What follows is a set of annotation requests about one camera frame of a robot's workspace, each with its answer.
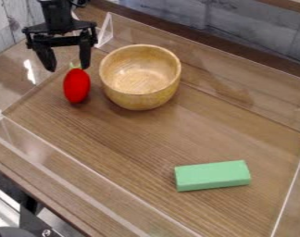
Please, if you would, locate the clear acrylic tray wall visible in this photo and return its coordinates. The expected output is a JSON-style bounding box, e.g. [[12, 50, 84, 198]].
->
[[0, 114, 202, 237]]

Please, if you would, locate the red plush strawberry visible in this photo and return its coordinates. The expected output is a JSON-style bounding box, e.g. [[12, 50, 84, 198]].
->
[[63, 63, 91, 104]]

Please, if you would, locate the black metal bracket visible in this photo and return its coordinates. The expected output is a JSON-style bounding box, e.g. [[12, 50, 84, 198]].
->
[[19, 206, 63, 237]]

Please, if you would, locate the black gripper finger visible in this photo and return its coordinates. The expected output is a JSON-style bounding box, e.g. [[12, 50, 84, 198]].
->
[[33, 44, 57, 72], [79, 42, 91, 69]]

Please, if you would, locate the green foam block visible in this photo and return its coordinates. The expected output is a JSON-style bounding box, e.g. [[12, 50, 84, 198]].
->
[[175, 160, 251, 192]]

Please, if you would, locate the wooden bowl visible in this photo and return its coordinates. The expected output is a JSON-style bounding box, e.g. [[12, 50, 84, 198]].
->
[[99, 44, 182, 110]]

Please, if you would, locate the clear acrylic triangular stand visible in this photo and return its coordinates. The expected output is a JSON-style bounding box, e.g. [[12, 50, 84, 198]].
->
[[71, 11, 115, 49]]

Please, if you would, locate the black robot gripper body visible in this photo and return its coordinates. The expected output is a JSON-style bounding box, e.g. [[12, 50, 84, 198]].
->
[[21, 0, 98, 49]]

